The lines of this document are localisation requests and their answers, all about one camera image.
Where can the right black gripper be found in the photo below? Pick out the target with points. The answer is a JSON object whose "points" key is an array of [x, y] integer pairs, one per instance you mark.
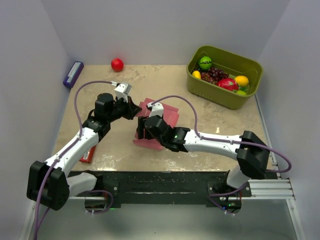
{"points": [[140, 128]]}

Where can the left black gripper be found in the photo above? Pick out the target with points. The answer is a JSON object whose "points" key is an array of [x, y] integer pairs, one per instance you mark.
{"points": [[130, 107]]}

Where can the pink paper box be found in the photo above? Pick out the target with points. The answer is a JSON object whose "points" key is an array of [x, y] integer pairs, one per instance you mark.
{"points": [[170, 116]]}

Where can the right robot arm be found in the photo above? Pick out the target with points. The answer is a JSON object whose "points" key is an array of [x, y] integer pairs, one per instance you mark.
{"points": [[247, 149]]}

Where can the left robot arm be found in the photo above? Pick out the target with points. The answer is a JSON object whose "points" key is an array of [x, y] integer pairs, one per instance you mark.
{"points": [[49, 182]]}

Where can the red box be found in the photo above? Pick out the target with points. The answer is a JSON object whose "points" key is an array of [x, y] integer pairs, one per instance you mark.
{"points": [[88, 156]]}

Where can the purple box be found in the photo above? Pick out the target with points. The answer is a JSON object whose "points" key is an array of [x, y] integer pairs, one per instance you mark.
{"points": [[73, 74]]}

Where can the red apple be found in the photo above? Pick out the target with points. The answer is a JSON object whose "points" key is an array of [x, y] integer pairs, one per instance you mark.
{"points": [[117, 65]]}

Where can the small yellow lemon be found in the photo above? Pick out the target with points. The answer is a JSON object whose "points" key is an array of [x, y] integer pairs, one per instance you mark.
{"points": [[196, 74]]}

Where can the purple grapes bunch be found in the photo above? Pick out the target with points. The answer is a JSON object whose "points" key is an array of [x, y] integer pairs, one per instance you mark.
{"points": [[213, 75]]}

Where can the red dragon fruit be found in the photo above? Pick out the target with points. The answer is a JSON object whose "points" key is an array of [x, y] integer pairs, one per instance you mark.
{"points": [[228, 84]]}

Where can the small green fruit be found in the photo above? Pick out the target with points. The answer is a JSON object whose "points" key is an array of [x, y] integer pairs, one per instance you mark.
{"points": [[241, 92]]}

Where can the green plastic basket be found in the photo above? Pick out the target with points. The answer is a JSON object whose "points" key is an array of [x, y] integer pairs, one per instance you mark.
{"points": [[230, 63]]}

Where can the yellow orange fruit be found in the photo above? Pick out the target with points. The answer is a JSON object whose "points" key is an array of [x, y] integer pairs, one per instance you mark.
{"points": [[241, 80]]}

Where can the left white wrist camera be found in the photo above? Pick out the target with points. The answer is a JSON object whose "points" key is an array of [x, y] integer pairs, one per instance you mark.
{"points": [[122, 91]]}

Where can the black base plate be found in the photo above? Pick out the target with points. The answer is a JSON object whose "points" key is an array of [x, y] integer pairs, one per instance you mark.
{"points": [[167, 188]]}

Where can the aluminium frame rail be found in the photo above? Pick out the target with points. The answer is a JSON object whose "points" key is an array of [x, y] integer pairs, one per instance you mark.
{"points": [[267, 214]]}

